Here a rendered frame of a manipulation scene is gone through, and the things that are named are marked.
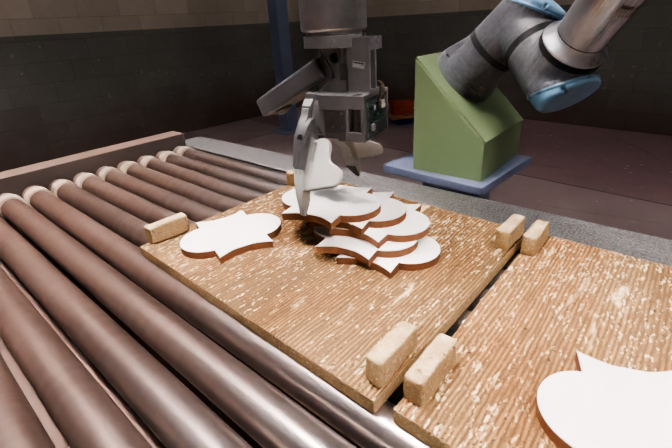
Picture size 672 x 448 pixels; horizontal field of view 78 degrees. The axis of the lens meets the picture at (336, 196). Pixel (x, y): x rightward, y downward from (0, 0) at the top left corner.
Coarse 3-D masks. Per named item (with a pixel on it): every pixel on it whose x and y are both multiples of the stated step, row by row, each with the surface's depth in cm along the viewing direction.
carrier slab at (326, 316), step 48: (288, 240) 57; (480, 240) 54; (192, 288) 50; (240, 288) 47; (288, 288) 47; (336, 288) 46; (384, 288) 46; (432, 288) 45; (480, 288) 46; (288, 336) 39; (336, 336) 39; (384, 336) 39; (432, 336) 39; (336, 384) 35
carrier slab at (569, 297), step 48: (528, 288) 44; (576, 288) 44; (624, 288) 43; (480, 336) 38; (528, 336) 38; (576, 336) 37; (624, 336) 37; (480, 384) 33; (528, 384) 33; (432, 432) 30; (480, 432) 29; (528, 432) 29
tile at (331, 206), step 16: (288, 192) 59; (320, 192) 58; (336, 192) 58; (352, 192) 58; (368, 192) 58; (288, 208) 54; (320, 208) 53; (336, 208) 53; (352, 208) 53; (368, 208) 52; (336, 224) 51
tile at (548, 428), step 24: (576, 360) 34; (552, 384) 31; (576, 384) 31; (600, 384) 31; (624, 384) 31; (648, 384) 31; (552, 408) 30; (576, 408) 29; (600, 408) 29; (624, 408) 29; (648, 408) 29; (552, 432) 28; (576, 432) 28; (600, 432) 28; (624, 432) 28; (648, 432) 28
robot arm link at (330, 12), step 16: (304, 0) 43; (320, 0) 42; (336, 0) 42; (352, 0) 43; (304, 16) 44; (320, 16) 43; (336, 16) 43; (352, 16) 43; (304, 32) 45; (320, 32) 44; (336, 32) 44; (352, 32) 44
